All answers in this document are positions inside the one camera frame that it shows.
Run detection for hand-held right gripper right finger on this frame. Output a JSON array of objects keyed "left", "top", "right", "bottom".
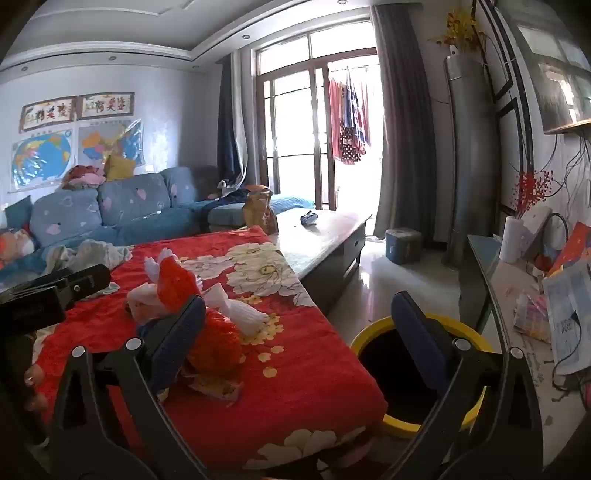
[{"left": 383, "top": 291, "right": 546, "bottom": 480}]

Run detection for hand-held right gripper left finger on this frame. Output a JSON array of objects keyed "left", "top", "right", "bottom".
[{"left": 46, "top": 294, "right": 213, "bottom": 480}]

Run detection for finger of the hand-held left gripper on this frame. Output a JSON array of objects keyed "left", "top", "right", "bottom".
[{"left": 55, "top": 263, "right": 112, "bottom": 306}]

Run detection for red plastic bag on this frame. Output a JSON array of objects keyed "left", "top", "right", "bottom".
[{"left": 154, "top": 253, "right": 244, "bottom": 376}]

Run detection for yellow bin with black liner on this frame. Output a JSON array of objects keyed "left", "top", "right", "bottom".
[{"left": 349, "top": 314, "right": 497, "bottom": 439}]

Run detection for pink foam net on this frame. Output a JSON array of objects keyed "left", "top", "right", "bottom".
[{"left": 126, "top": 282, "right": 161, "bottom": 325}]

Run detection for pale wrapper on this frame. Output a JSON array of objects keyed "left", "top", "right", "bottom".
[{"left": 184, "top": 368, "right": 246, "bottom": 408}]

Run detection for small white foam net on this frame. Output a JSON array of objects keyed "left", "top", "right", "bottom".
[{"left": 143, "top": 248, "right": 174, "bottom": 280}]

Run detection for person's left hand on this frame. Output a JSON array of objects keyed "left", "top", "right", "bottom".
[{"left": 22, "top": 364, "right": 49, "bottom": 412}]

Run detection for pale printed cloth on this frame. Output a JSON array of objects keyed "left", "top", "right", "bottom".
[{"left": 45, "top": 240, "right": 136, "bottom": 282}]

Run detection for blue storage stool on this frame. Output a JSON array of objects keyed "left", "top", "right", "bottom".
[{"left": 384, "top": 227, "right": 424, "bottom": 265}]

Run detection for blue heart-print sofa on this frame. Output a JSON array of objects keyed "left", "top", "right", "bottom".
[{"left": 0, "top": 166, "right": 315, "bottom": 280}]

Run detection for dark blue cushion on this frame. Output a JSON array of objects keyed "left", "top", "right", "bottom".
[{"left": 4, "top": 195, "right": 34, "bottom": 232}]

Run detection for pile of red pink clothes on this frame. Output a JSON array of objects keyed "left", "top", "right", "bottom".
[{"left": 61, "top": 164, "right": 105, "bottom": 191}]

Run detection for television cabinet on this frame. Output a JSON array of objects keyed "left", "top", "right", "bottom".
[{"left": 466, "top": 233, "right": 591, "bottom": 464}]

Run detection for yellow pillow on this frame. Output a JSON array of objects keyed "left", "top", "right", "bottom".
[{"left": 103, "top": 154, "right": 137, "bottom": 182}]

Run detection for stack of pastel packets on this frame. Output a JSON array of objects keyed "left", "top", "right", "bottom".
[{"left": 512, "top": 290, "right": 553, "bottom": 345}]

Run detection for dark coffee table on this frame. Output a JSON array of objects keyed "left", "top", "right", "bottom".
[{"left": 265, "top": 207, "right": 374, "bottom": 317}]

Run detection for red floral blanket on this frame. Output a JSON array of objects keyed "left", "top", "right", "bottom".
[{"left": 28, "top": 226, "right": 389, "bottom": 472}]

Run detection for white vase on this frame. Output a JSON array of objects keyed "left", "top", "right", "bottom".
[{"left": 499, "top": 215, "right": 523, "bottom": 264}]

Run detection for world map poster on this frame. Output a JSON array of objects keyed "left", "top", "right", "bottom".
[{"left": 11, "top": 128, "right": 75, "bottom": 191}]

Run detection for country map poster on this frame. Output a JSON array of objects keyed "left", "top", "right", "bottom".
[{"left": 78, "top": 118, "right": 147, "bottom": 168}]

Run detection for brown paper bag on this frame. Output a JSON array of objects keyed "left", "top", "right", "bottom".
[{"left": 243, "top": 185, "right": 279, "bottom": 234}]

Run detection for dark clothes on sofa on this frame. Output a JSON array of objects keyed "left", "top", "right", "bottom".
[{"left": 204, "top": 180, "right": 274, "bottom": 203}]

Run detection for clear plastic document sleeve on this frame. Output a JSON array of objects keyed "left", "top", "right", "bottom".
[{"left": 542, "top": 260, "right": 591, "bottom": 376}]

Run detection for white rounded device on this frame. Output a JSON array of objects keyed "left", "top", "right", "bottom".
[{"left": 521, "top": 205, "right": 553, "bottom": 259}]

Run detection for framed calligraphy picture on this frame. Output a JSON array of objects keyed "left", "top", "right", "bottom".
[
  {"left": 79, "top": 92, "right": 136, "bottom": 121},
  {"left": 19, "top": 95, "right": 77, "bottom": 133}
]

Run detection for grey standing air conditioner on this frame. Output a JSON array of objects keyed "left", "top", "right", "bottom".
[{"left": 442, "top": 52, "right": 503, "bottom": 280}]

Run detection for red booklet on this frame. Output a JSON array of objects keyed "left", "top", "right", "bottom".
[{"left": 547, "top": 220, "right": 591, "bottom": 278}]

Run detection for red berry branches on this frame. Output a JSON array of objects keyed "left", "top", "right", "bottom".
[{"left": 509, "top": 169, "right": 556, "bottom": 219}]

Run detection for dark grey curtain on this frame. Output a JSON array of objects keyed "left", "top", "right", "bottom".
[{"left": 370, "top": 4, "right": 438, "bottom": 250}]

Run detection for dark blue curtain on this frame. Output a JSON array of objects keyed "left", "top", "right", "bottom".
[{"left": 216, "top": 54, "right": 249, "bottom": 191}]

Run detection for hanging laundry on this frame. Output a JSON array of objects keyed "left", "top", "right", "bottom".
[{"left": 327, "top": 67, "right": 373, "bottom": 165}]

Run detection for glass balcony door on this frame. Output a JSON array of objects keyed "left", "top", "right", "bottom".
[{"left": 252, "top": 21, "right": 385, "bottom": 241}]

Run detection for yellow artificial flowers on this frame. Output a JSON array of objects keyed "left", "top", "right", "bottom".
[{"left": 428, "top": 8, "right": 486, "bottom": 52}]

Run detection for black coiled cable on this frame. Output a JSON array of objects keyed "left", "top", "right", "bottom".
[{"left": 539, "top": 211, "right": 572, "bottom": 261}]

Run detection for wall television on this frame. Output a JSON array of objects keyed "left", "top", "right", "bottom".
[{"left": 516, "top": 22, "right": 591, "bottom": 136}]

